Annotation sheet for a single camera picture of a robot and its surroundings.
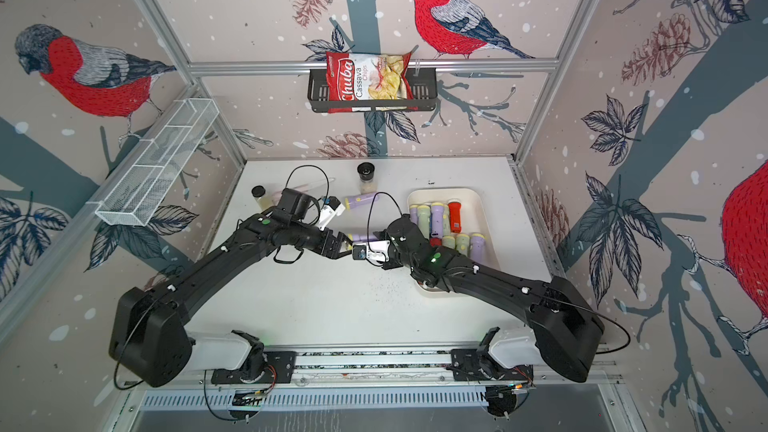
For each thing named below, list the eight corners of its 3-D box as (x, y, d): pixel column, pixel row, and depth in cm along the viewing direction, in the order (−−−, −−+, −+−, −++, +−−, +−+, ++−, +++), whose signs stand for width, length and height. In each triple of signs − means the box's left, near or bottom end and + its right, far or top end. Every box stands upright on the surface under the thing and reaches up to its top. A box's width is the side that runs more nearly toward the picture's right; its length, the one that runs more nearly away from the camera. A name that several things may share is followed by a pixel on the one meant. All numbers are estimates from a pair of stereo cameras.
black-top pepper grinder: (360, 197, 112) (356, 174, 102) (361, 185, 116) (358, 162, 106) (377, 197, 112) (375, 174, 102) (377, 185, 116) (376, 162, 106)
